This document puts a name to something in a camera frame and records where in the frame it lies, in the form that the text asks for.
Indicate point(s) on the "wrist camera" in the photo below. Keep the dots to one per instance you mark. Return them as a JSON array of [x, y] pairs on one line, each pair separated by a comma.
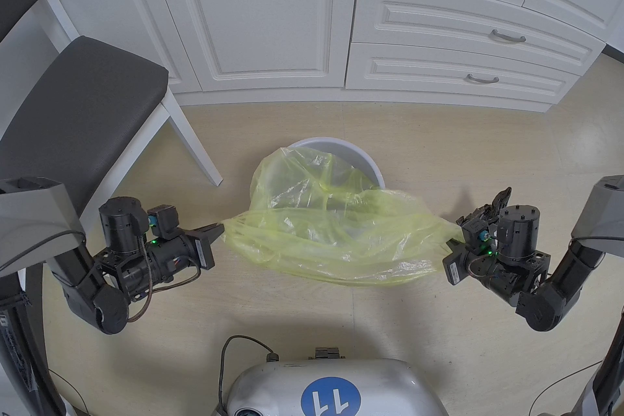
[[163, 221], [475, 233]]

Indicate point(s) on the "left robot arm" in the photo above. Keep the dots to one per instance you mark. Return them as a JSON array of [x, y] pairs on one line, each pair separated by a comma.
[[83, 282]]

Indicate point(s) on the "yellow plastic bag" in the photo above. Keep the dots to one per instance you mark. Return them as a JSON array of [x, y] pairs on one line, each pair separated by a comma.
[[341, 233]]

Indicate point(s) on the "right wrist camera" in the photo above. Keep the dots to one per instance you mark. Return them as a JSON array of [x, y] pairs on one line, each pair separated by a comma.
[[475, 233]]

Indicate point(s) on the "white trash bin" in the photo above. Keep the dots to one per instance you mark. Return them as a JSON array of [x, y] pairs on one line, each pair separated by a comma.
[[363, 156]]

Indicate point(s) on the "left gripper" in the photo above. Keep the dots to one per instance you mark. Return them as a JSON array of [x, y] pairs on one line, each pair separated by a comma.
[[170, 260]]

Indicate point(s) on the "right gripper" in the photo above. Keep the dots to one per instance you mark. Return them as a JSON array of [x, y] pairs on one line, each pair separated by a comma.
[[456, 268]]

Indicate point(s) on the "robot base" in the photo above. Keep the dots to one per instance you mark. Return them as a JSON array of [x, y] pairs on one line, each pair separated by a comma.
[[273, 385]]

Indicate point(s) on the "white chair grey seat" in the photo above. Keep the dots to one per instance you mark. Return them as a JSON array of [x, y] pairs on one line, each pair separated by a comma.
[[87, 112]]

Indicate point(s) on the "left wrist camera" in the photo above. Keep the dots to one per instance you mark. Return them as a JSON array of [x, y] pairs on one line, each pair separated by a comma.
[[163, 221]]

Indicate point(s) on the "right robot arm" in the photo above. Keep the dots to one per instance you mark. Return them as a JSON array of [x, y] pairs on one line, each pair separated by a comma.
[[555, 287]]

